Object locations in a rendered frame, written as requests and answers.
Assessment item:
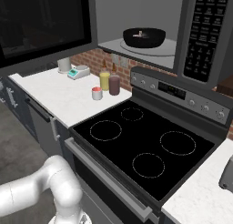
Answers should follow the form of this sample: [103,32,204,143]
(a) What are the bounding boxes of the dark narrow cupboard door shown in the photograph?
[49,117,76,167]

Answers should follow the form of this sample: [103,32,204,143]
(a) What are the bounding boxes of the black bowl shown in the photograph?
[122,27,167,49]

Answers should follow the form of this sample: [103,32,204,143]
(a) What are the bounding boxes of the pale garlic bulb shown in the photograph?
[132,30,146,38]

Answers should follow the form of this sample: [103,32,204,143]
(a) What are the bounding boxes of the grey microwave turntable plate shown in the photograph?
[119,38,177,57]

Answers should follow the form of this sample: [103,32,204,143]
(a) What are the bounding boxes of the microwave door with dark window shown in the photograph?
[0,0,98,77]

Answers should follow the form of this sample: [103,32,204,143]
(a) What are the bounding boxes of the grey microwave oven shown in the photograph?
[94,0,233,91]

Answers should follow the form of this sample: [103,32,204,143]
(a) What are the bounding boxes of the dark red squeeze bottle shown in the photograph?
[108,62,121,97]

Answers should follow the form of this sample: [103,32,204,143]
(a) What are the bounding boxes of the white cup with red top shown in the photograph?
[91,86,104,101]

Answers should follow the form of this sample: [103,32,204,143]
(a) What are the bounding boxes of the yellow squeeze bottle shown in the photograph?
[98,59,111,92]

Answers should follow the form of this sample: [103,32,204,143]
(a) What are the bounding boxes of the black and grey stove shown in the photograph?
[64,66,233,224]

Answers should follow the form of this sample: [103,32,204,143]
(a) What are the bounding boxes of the white and teal kitchen scale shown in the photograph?
[66,65,91,81]

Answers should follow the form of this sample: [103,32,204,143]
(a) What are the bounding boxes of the white canister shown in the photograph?
[56,56,73,75]

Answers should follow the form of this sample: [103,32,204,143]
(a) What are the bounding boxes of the grey dishwasher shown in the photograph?
[25,94,63,158]

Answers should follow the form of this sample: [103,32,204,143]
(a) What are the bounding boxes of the dark cupboard run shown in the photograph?
[0,76,40,141]

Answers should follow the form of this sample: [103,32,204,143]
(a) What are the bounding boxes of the grey rounded appliance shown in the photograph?
[218,155,233,193]

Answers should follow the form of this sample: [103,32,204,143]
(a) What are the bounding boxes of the grey wall outlet plate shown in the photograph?
[110,53,130,68]

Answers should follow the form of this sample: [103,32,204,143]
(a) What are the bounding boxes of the white cupboard door handle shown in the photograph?
[49,117,61,142]

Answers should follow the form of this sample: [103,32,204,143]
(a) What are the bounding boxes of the grey oven door handle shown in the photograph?
[64,137,153,223]

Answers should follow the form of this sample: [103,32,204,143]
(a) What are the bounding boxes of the black dishwasher handle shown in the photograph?
[24,97,52,123]

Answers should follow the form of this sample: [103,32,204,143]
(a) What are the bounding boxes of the white drawer handle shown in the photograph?
[5,87,19,109]

